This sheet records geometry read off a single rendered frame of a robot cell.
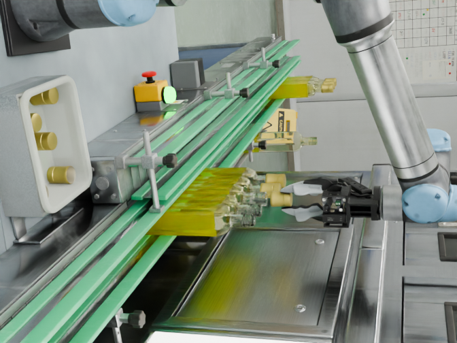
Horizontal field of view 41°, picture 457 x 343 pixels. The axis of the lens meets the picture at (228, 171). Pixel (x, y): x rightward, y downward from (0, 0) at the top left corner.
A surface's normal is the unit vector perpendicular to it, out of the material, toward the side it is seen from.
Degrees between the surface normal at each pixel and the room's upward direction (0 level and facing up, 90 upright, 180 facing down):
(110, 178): 90
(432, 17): 90
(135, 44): 0
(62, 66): 0
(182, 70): 90
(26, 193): 90
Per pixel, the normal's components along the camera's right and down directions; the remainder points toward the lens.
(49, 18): 0.04, 0.72
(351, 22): -0.44, 0.37
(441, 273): -0.11, -0.94
